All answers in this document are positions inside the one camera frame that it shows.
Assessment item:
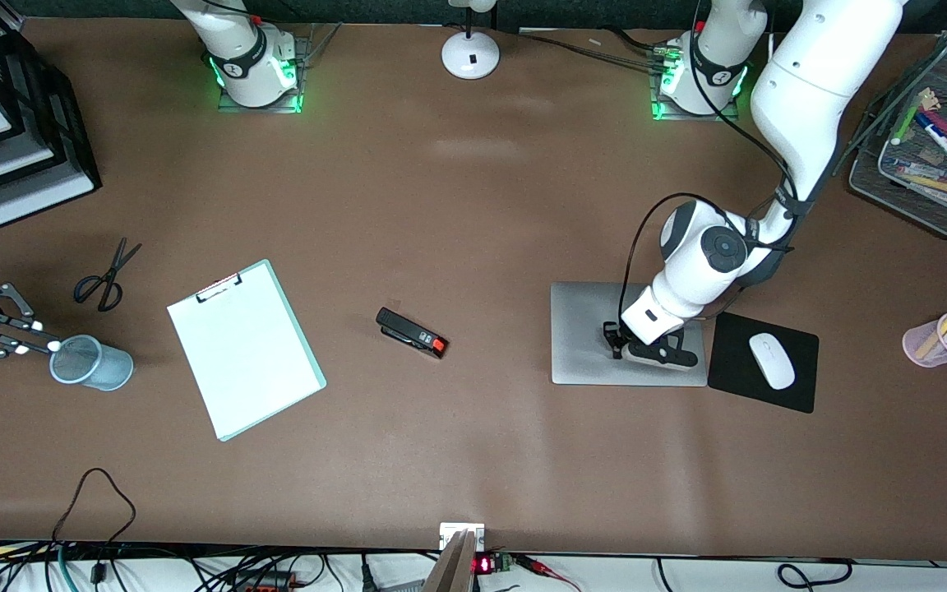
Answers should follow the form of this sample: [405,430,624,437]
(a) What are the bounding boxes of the black looped cable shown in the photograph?
[51,468,137,548]

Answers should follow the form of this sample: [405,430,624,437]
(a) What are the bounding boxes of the black coiled cable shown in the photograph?
[776,559,854,590]

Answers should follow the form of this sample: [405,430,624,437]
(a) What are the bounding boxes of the white socket box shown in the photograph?
[439,523,487,552]

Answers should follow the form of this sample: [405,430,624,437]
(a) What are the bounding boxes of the silver laptop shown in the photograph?
[550,282,709,387]

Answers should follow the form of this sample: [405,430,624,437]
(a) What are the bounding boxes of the black stapler red tip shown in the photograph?
[376,308,449,360]

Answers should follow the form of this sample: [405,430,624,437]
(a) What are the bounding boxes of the black cables along table edge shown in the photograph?
[515,27,676,72]

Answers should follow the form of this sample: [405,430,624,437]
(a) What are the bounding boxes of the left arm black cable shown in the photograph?
[620,0,800,330]

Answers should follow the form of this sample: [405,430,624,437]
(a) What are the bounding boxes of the red clip lead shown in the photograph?
[515,554,583,592]

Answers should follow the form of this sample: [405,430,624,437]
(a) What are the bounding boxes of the light green clipboard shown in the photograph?
[167,259,327,442]

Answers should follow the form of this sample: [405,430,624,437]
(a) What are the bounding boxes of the black mouse pad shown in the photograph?
[707,311,820,414]

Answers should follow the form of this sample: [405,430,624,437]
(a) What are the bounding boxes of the white computer mouse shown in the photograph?
[749,332,797,391]

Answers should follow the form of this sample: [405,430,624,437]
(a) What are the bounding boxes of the green highlighter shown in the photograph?
[891,102,923,146]

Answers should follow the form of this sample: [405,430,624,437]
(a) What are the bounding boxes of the black scissors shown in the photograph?
[73,238,143,312]

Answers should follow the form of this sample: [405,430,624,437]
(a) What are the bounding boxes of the yellow highlighter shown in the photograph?
[915,308,947,360]

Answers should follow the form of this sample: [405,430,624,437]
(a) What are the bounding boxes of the grey wire mesh tray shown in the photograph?
[849,37,947,240]

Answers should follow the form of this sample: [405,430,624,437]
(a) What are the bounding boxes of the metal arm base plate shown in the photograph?
[650,41,742,123]
[217,35,305,114]

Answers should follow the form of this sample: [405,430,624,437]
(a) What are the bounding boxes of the white paper sheet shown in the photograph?
[168,265,318,437]

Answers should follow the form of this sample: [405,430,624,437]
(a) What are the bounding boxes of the white marker blue cap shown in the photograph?
[915,113,947,173]

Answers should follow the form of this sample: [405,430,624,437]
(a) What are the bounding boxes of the grey upright post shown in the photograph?
[422,530,477,592]

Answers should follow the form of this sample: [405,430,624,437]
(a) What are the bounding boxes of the white lamp base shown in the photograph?
[441,0,501,81]

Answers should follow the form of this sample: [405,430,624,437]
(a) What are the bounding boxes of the pink translucent pen cup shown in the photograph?
[903,311,947,368]

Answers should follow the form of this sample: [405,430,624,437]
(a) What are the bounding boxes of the black power adapter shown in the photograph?
[231,571,303,592]

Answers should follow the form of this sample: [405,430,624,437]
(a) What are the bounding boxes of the black stacked paper tray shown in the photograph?
[0,0,103,229]

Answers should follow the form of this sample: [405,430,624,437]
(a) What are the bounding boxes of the blue mesh pen cup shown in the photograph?
[49,334,135,392]

